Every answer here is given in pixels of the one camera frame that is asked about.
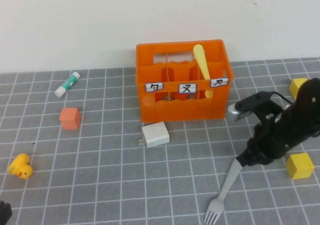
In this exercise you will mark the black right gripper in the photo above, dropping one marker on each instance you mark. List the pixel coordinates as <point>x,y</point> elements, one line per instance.
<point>270,140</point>

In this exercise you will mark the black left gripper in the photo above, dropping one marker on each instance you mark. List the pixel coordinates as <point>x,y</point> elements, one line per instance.
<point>5,211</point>

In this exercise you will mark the grey plastic fork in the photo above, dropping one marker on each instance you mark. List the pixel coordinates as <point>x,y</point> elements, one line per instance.
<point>228,182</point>

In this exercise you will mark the yellow plastic knife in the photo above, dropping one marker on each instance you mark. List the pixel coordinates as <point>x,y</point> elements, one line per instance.
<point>202,62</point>

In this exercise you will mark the orange plastic cutlery holder crate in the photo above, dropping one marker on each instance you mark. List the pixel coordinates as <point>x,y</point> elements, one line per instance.
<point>180,112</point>

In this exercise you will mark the yellow rubber duck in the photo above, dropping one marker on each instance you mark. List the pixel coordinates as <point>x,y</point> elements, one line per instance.
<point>21,166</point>

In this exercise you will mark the yellow cube block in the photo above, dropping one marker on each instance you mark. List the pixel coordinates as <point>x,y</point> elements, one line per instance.
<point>296,87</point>
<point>300,167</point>

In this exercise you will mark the white power adapter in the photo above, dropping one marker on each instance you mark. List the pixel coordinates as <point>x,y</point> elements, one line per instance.
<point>156,135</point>

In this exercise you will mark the grey grid pattern mat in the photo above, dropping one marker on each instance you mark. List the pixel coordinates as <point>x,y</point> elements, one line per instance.
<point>100,172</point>

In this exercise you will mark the orange cube block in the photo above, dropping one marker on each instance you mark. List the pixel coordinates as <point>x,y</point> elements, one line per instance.
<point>70,120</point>

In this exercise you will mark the white green glue stick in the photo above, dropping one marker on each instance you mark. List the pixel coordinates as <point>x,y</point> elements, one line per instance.
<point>66,85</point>

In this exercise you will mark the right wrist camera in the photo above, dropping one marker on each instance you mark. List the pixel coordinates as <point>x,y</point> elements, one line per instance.
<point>236,113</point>

